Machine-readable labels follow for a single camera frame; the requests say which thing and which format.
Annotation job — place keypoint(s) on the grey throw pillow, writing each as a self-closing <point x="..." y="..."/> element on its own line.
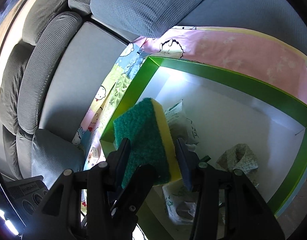
<point x="149" y="18"/>

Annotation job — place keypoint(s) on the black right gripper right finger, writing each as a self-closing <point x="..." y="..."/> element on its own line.
<point x="188" y="162"/>

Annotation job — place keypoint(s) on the green yellow scrub sponge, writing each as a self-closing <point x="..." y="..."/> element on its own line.
<point x="146" y="127"/>

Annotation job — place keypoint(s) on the grey sofa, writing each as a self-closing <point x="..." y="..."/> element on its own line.
<point x="68" y="46"/>

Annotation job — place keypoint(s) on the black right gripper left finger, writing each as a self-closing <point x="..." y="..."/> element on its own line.
<point x="117" y="161"/>

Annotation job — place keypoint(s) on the grey patterned cloth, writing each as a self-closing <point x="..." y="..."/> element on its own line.
<point x="240" y="157"/>

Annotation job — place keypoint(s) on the green cardboard box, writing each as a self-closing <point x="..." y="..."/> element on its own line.
<point x="230" y="108"/>

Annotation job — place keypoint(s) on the colourful cartoon bed sheet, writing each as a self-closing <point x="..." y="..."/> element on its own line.
<point x="244" y="51"/>

